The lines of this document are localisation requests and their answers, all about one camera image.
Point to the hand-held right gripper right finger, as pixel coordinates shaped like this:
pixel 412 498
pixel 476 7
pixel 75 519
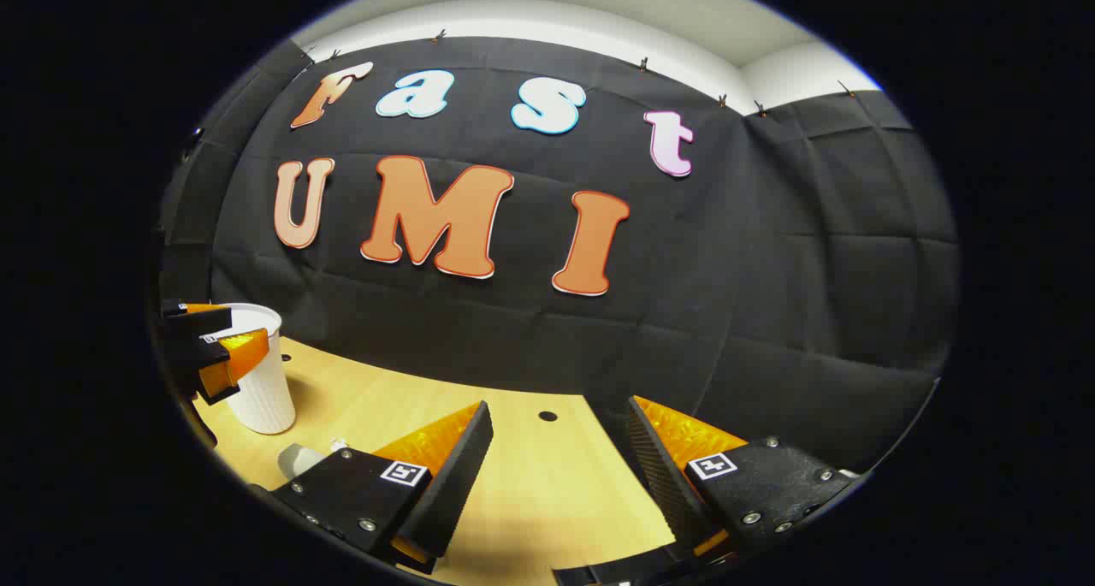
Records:
pixel 770 483

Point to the wooden desktop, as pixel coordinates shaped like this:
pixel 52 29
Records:
pixel 530 483

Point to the grey dustpan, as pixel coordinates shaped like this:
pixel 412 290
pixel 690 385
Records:
pixel 297 461

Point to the white ribbed garbage bin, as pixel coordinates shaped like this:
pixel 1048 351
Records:
pixel 265 389

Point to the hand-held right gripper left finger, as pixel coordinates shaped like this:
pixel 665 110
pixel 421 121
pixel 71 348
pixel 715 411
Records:
pixel 359 500

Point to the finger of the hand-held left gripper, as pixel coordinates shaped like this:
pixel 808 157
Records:
pixel 192 321
pixel 205 359

